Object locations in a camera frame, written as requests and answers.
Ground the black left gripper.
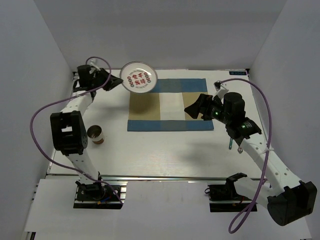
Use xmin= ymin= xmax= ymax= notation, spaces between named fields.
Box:
xmin=91 ymin=67 xmax=124 ymax=92

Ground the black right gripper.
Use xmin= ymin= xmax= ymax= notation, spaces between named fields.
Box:
xmin=184 ymin=93 xmax=232 ymax=125

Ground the white plate with red print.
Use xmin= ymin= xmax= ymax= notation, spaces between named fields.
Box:
xmin=119 ymin=61 xmax=158 ymax=94

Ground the blue tan white placemat cloth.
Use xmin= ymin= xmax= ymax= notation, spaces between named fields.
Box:
xmin=127 ymin=78 xmax=214 ymax=132

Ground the white brown metal cup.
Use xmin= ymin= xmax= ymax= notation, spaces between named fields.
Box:
xmin=87 ymin=125 xmax=105 ymax=145

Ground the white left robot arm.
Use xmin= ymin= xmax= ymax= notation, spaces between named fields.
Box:
xmin=50 ymin=64 xmax=123 ymax=200

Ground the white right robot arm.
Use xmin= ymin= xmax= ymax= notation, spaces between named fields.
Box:
xmin=184 ymin=90 xmax=317 ymax=226

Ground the blue label sticker right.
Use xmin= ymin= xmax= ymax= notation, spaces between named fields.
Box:
xmin=229 ymin=71 xmax=247 ymax=76

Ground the pink iridescent fork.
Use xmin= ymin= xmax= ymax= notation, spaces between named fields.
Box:
xmin=237 ymin=146 xmax=243 ymax=154

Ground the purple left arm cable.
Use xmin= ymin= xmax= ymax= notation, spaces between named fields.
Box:
xmin=29 ymin=56 xmax=123 ymax=206

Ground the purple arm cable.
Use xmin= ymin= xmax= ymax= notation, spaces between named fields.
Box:
xmin=215 ymin=78 xmax=274 ymax=234
xmin=29 ymin=56 xmax=123 ymax=206

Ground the teal handled knife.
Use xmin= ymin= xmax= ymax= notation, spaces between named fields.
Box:
xmin=228 ymin=137 xmax=233 ymax=150

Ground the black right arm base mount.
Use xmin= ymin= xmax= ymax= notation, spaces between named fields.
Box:
xmin=204 ymin=173 xmax=251 ymax=213

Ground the aluminium table frame rail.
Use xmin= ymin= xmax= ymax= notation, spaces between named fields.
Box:
xmin=47 ymin=71 xmax=286 ymax=183

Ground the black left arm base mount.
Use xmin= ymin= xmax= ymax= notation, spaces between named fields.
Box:
xmin=73 ymin=180 xmax=125 ymax=210

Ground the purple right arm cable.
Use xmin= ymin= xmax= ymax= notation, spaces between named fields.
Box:
xmin=215 ymin=78 xmax=274 ymax=234

